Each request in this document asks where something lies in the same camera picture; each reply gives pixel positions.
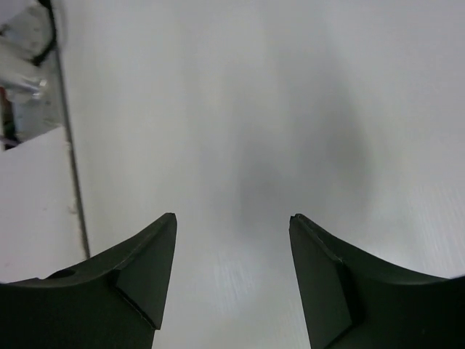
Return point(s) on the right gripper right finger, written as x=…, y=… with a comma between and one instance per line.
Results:
x=353, y=299

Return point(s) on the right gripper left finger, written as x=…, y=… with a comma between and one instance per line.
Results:
x=116, y=299

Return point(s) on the white front cover panel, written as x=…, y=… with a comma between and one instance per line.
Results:
x=40, y=231

